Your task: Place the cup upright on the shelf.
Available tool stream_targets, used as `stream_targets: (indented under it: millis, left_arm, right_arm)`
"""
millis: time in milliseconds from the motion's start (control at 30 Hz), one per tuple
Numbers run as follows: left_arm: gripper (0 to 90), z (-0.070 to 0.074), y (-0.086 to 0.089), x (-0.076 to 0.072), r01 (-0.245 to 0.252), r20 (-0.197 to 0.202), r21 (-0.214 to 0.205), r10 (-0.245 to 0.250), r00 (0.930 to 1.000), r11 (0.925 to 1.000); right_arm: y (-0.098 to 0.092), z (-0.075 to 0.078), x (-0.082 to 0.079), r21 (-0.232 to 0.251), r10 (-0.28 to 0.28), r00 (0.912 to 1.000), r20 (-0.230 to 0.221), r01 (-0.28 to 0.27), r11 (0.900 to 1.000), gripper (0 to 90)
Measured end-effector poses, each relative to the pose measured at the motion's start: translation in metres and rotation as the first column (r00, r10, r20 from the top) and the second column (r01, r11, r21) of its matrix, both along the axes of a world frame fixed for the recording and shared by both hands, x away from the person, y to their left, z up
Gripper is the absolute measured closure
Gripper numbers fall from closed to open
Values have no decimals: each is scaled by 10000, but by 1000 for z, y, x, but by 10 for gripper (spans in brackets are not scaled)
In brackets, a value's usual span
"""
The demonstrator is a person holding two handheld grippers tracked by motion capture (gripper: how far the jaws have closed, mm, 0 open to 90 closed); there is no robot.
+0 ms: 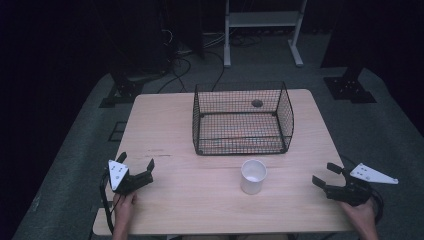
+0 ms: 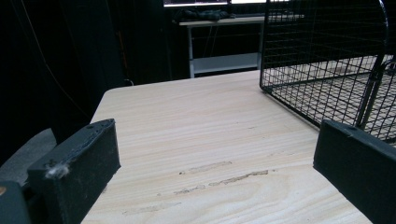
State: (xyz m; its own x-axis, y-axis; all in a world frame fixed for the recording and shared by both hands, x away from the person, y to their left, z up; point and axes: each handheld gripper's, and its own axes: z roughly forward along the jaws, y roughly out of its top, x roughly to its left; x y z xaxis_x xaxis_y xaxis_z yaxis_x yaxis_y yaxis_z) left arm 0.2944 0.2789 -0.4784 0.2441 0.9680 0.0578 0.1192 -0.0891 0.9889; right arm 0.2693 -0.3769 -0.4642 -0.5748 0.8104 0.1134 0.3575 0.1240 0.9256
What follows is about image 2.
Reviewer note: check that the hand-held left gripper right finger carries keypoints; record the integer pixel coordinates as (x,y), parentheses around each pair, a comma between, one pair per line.
(361,161)

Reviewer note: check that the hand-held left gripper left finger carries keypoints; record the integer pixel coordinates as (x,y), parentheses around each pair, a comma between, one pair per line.
(84,165)

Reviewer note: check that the black curtain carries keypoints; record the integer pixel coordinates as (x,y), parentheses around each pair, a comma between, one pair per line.
(62,53)

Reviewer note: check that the white metal desk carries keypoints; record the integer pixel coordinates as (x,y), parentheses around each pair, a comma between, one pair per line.
(222,62)

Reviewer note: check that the dark cloth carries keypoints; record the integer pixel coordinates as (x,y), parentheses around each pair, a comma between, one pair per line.
(202,14)

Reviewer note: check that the computer monitor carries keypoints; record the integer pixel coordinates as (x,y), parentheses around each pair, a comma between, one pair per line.
(196,2)

